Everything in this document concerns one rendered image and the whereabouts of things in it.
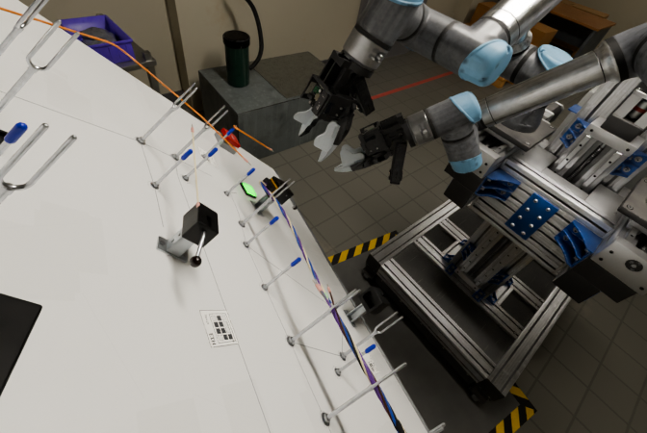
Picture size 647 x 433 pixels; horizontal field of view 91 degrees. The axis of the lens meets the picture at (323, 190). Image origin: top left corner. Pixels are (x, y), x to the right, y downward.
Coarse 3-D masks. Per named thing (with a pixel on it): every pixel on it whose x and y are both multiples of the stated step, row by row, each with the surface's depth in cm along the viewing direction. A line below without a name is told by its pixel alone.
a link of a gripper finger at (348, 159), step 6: (342, 150) 79; (348, 150) 79; (342, 156) 80; (348, 156) 79; (354, 156) 79; (360, 156) 79; (342, 162) 80; (348, 162) 80; (354, 162) 80; (336, 168) 83; (342, 168) 81; (348, 168) 80
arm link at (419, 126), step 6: (414, 114) 75; (420, 114) 73; (408, 120) 74; (414, 120) 73; (420, 120) 72; (426, 120) 72; (408, 126) 74; (414, 126) 73; (420, 126) 72; (426, 126) 72; (414, 132) 73; (420, 132) 73; (426, 132) 72; (414, 138) 74; (420, 138) 73; (426, 138) 73; (432, 138) 74; (420, 144) 76
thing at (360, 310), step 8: (376, 288) 76; (360, 296) 74; (368, 296) 76; (376, 296) 73; (384, 296) 77; (360, 304) 76; (368, 304) 74; (376, 304) 72; (384, 304) 74; (344, 312) 77; (352, 312) 77; (360, 312) 77; (368, 312) 72; (376, 312) 76; (352, 320) 76
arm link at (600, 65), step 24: (600, 48) 67; (624, 48) 63; (552, 72) 72; (576, 72) 69; (600, 72) 67; (624, 72) 65; (504, 96) 78; (528, 96) 74; (552, 96) 73; (480, 120) 81; (504, 120) 81
